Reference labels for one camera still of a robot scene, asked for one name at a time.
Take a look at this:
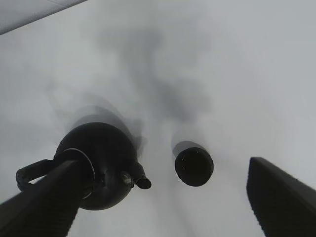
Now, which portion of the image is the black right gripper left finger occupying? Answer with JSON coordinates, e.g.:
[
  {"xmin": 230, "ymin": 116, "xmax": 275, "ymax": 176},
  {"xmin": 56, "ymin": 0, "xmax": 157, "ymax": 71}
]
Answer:
[{"xmin": 0, "ymin": 161, "xmax": 81, "ymax": 237}]

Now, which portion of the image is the black round teapot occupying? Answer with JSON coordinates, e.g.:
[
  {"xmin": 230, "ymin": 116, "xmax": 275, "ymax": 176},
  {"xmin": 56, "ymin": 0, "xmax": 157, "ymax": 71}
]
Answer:
[{"xmin": 16, "ymin": 122, "xmax": 152, "ymax": 211}]

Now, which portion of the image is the small black teacup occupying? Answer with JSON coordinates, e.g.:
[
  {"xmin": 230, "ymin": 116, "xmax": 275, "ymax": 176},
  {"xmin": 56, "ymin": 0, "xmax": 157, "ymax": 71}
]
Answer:
[{"xmin": 175, "ymin": 147, "xmax": 214, "ymax": 187}]

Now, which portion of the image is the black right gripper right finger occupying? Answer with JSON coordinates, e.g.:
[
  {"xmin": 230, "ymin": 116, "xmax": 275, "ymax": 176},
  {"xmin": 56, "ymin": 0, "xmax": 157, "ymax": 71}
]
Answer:
[{"xmin": 246, "ymin": 158, "xmax": 316, "ymax": 237}]

